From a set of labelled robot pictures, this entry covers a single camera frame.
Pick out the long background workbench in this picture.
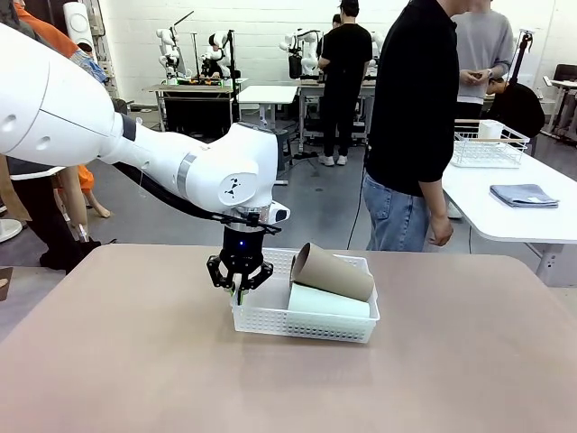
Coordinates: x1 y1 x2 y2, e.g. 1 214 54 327
297 79 378 152

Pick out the light green cup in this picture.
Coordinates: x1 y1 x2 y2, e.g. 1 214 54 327
287 284 371 319

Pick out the person in black trousers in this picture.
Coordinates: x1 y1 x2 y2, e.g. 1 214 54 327
0 0 103 272

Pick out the blue grey towel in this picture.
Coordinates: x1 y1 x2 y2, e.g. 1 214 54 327
489 183 560 209

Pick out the white perforated plastic basket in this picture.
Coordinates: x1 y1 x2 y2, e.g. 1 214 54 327
230 247 380 345

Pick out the white wire dish rack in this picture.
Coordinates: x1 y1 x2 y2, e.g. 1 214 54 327
452 119 531 170

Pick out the white oval standing device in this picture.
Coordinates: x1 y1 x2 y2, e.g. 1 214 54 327
62 2 98 51

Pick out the seated person patterned jacket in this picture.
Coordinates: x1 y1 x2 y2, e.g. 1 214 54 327
71 48 132 114

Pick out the person's right forearm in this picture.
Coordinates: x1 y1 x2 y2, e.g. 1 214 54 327
417 179 452 222

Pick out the metal shelf rack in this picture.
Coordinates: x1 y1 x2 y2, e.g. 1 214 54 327
83 0 121 98

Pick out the seated person in black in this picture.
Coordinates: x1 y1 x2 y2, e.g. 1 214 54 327
486 76 546 139

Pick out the standing person in black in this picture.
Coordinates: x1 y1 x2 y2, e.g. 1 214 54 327
316 0 374 167

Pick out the dark brown panel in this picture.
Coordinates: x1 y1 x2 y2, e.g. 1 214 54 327
0 266 14 302

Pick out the black floor cable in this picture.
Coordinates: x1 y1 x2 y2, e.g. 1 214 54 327
345 152 369 251

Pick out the white background desk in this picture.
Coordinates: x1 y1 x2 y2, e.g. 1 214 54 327
543 75 577 145

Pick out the person in black shirt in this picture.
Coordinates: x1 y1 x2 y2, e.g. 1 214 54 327
362 0 461 253

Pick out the brown cup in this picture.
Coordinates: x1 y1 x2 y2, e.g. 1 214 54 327
289 242 376 302

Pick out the person's right hand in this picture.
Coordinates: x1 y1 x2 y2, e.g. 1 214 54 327
427 215 454 247

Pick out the white round fan base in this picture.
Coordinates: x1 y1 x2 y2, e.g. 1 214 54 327
0 218 23 244

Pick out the wood top workbench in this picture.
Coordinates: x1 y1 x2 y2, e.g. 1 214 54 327
142 77 249 139

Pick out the brown cardboard sheet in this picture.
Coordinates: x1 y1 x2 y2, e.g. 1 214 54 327
0 155 32 222

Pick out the grey stool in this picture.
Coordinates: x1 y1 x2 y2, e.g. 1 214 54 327
272 128 293 171

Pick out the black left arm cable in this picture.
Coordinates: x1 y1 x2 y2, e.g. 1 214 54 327
112 161 283 236

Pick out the small white desk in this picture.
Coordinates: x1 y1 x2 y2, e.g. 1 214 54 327
236 84 299 186

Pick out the person in grey sweater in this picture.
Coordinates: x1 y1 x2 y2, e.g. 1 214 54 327
453 0 516 121

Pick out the person in orange top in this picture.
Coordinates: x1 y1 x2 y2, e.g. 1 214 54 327
13 0 112 220

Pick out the white cylinder in rack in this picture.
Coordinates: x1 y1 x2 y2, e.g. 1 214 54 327
478 120 505 141

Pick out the white and black robot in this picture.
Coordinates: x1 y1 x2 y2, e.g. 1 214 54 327
200 29 238 81

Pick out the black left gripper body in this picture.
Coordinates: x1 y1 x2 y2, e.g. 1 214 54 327
219 225 264 278

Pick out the black tripod stand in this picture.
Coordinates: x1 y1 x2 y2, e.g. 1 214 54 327
508 29 536 87

